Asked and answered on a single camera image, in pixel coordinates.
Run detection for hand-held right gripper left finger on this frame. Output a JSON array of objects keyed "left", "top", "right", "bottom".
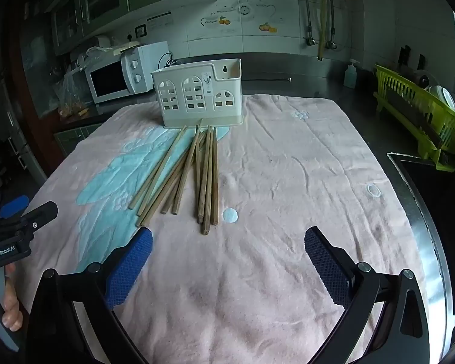
[{"left": 26, "top": 227, "right": 154, "bottom": 364}]

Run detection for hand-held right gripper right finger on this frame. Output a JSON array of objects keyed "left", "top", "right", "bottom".
[{"left": 304, "top": 227, "right": 430, "bottom": 364}]

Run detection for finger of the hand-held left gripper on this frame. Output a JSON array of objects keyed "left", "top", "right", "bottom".
[
  {"left": 8, "top": 202, "right": 59, "bottom": 238},
  {"left": 0, "top": 195, "right": 30, "bottom": 225}
]

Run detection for white plastic utensil holder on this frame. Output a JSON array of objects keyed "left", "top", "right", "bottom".
[{"left": 151, "top": 59, "right": 245, "bottom": 127}]

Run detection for person's left hand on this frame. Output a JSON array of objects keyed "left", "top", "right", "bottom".
[{"left": 0, "top": 263, "right": 23, "bottom": 331}]

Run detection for pink printed towel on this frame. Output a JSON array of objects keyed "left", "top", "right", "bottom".
[{"left": 13, "top": 94, "right": 427, "bottom": 364}]

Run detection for clear plastic bag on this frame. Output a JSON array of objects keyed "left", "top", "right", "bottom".
[{"left": 52, "top": 45, "right": 99, "bottom": 119}]

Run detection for steel kitchen sink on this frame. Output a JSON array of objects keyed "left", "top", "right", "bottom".
[{"left": 387, "top": 152, "right": 455, "bottom": 315}]

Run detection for white microwave oven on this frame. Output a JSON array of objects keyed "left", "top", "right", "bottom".
[{"left": 84, "top": 41, "right": 170, "bottom": 104}]

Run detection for cream flat board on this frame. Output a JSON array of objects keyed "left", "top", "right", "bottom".
[{"left": 113, "top": 42, "right": 141, "bottom": 54}]

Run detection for green plastic dish rack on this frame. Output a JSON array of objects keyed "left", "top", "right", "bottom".
[{"left": 372, "top": 64, "right": 455, "bottom": 170}]

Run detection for clear soap bottle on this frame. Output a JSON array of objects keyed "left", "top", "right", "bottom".
[{"left": 343, "top": 59, "right": 360, "bottom": 89}]

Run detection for white plate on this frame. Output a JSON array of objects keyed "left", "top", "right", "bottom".
[{"left": 426, "top": 85, "right": 455, "bottom": 112}]

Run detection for yellow gas pipe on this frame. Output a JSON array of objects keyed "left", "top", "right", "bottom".
[{"left": 316, "top": 0, "right": 331, "bottom": 61}]

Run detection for white power strip with cables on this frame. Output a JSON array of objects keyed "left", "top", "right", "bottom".
[{"left": 157, "top": 51, "right": 180, "bottom": 73}]

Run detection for green wall cabinets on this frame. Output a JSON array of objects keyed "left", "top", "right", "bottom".
[{"left": 42, "top": 0, "right": 217, "bottom": 56}]

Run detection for metal braided hose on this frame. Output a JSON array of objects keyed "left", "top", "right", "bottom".
[
  {"left": 327, "top": 0, "right": 340, "bottom": 50},
  {"left": 298, "top": 0, "right": 316, "bottom": 46}
]

